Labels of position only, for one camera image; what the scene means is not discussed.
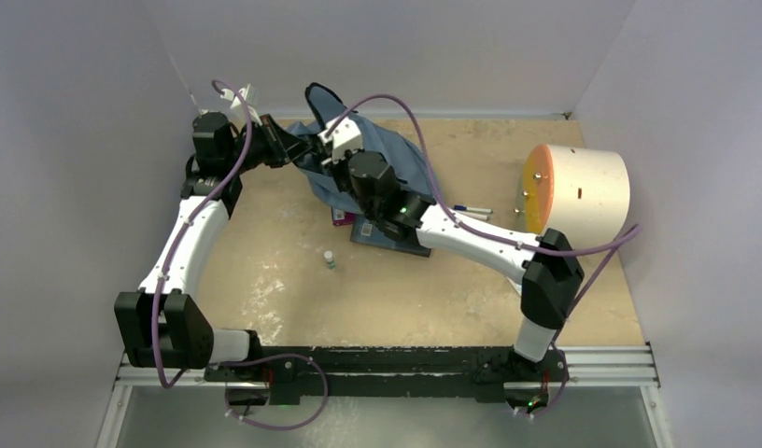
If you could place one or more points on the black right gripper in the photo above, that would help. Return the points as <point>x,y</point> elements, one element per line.
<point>335,167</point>

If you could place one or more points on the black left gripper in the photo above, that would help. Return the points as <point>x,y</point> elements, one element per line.
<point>283,147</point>

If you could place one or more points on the blue student backpack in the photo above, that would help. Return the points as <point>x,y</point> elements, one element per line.
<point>403,155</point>

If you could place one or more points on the purple activity booklet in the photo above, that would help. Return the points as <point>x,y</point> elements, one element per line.
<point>342,218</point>

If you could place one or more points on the dark blue book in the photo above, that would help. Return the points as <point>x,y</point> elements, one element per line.
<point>364,232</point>

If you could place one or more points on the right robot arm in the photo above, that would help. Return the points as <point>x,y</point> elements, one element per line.
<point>544,266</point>

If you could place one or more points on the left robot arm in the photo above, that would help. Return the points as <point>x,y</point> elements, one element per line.
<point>160,323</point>

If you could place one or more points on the small glue bottle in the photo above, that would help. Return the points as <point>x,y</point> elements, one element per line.
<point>329,259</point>

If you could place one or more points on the blue capped white marker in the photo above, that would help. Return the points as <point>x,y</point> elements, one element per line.
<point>470,209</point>

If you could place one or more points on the light blue white marker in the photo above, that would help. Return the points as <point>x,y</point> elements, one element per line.
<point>481,217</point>

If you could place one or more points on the cream cylinder with orange face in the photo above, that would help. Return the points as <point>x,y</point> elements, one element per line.
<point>582,192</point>

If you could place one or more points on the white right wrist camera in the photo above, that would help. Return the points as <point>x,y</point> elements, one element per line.
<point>346,139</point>

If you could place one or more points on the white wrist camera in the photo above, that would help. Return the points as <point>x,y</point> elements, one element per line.
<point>346,139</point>
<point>237,114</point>

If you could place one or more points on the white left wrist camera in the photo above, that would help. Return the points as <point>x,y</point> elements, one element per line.
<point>237,114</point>

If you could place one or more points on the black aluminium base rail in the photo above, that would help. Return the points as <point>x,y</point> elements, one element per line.
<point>487,374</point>

